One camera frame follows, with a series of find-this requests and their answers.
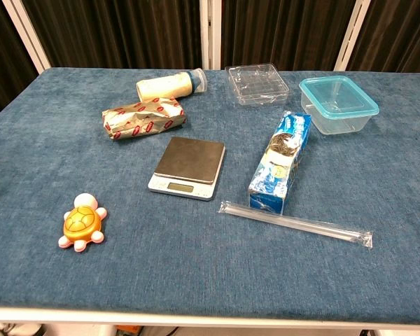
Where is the orange turtle toy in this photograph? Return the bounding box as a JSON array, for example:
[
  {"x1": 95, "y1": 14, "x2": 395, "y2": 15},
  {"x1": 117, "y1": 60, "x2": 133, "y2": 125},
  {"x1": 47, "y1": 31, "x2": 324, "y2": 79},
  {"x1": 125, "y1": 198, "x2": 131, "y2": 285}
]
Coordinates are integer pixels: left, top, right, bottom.
[{"x1": 57, "y1": 192, "x2": 109, "y2": 253}]

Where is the digital kitchen scale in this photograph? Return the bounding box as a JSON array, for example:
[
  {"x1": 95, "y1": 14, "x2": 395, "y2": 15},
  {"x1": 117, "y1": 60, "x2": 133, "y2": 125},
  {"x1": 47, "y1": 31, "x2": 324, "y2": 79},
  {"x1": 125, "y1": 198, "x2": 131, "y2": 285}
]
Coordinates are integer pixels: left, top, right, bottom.
[{"x1": 147, "y1": 136, "x2": 227, "y2": 202}]

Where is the blue fabric table cover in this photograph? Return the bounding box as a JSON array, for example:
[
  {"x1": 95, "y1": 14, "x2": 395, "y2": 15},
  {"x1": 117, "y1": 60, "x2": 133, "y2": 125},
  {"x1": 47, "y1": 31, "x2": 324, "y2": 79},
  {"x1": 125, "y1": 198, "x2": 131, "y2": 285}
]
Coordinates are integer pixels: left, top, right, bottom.
[{"x1": 0, "y1": 66, "x2": 420, "y2": 325}]

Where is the blue cookie box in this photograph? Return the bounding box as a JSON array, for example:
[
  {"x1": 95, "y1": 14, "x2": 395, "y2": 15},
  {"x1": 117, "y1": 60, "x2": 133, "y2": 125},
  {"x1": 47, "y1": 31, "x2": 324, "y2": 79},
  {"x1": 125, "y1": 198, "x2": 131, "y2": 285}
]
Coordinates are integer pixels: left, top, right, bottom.
[{"x1": 248, "y1": 111, "x2": 312, "y2": 216}]

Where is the silver foil pack red print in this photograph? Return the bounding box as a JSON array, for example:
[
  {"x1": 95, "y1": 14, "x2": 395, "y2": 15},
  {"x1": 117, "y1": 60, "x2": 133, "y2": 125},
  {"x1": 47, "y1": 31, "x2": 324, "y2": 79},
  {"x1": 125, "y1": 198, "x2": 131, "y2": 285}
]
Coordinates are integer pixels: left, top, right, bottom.
[{"x1": 101, "y1": 97, "x2": 188, "y2": 141}]

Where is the cream bottle with blue cap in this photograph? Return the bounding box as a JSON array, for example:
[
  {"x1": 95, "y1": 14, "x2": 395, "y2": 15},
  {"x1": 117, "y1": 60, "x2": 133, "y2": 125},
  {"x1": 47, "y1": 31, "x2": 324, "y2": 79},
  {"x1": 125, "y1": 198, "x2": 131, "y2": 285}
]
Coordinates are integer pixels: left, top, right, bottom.
[{"x1": 136, "y1": 68, "x2": 209, "y2": 103}]

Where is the clear plastic clamshell tray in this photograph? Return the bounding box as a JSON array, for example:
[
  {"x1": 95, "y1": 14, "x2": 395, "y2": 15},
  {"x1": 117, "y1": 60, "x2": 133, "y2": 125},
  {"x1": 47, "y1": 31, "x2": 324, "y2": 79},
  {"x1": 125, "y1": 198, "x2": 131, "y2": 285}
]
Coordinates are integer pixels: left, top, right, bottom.
[{"x1": 225, "y1": 62, "x2": 291, "y2": 107}]

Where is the clear wrapped drinking straw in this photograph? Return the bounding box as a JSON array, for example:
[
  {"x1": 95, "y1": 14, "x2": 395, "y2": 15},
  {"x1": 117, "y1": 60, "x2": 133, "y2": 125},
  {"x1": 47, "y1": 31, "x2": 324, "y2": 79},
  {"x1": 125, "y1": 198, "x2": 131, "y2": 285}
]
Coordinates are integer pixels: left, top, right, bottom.
[{"x1": 218, "y1": 200, "x2": 374, "y2": 250}]

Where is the clear container with teal lid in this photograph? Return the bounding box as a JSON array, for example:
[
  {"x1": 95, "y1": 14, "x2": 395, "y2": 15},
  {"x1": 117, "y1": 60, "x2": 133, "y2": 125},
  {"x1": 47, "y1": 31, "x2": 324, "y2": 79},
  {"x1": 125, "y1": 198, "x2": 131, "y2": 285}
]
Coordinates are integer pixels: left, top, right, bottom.
[{"x1": 298, "y1": 75, "x2": 380, "y2": 136}]

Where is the black curtain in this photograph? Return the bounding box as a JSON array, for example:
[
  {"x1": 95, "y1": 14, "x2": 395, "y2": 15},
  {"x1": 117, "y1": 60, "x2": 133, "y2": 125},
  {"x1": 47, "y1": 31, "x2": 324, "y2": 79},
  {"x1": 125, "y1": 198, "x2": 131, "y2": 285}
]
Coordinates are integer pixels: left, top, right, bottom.
[{"x1": 0, "y1": 0, "x2": 420, "y2": 123}]

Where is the white metal frame post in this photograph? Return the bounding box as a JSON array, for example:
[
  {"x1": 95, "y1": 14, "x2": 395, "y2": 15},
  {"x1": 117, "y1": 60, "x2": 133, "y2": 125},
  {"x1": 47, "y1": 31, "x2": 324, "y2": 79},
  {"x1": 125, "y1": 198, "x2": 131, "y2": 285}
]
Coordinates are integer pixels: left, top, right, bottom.
[
  {"x1": 199, "y1": 0, "x2": 223, "y2": 71},
  {"x1": 1, "y1": 0, "x2": 52, "y2": 74},
  {"x1": 333, "y1": 0, "x2": 372, "y2": 72}
]

